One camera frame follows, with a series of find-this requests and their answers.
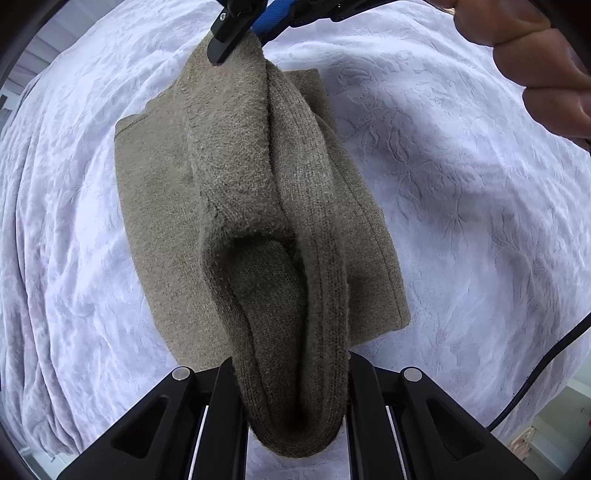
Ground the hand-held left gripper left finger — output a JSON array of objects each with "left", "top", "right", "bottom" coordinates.
[{"left": 58, "top": 355, "right": 249, "bottom": 480}]

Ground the olive knitted sweater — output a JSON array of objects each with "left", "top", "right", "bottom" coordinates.
[{"left": 114, "top": 32, "right": 411, "bottom": 459}]

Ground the white fleece blanket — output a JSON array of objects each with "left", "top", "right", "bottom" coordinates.
[{"left": 0, "top": 0, "right": 591, "bottom": 455}]

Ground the grey ribbed panel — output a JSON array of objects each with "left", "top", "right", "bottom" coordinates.
[{"left": 0, "top": 34, "right": 77, "bottom": 123}]

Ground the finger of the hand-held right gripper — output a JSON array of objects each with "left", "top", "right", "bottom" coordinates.
[
  {"left": 252, "top": 0, "right": 437, "bottom": 48},
  {"left": 206, "top": 0, "right": 269, "bottom": 64}
]

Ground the black cable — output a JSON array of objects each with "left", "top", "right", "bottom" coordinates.
[{"left": 487, "top": 313, "right": 591, "bottom": 432}]

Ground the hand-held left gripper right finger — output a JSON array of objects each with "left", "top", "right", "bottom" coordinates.
[{"left": 341, "top": 352, "right": 540, "bottom": 480}]

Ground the person's right hand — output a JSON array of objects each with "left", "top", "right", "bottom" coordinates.
[{"left": 434, "top": 0, "right": 591, "bottom": 139}]

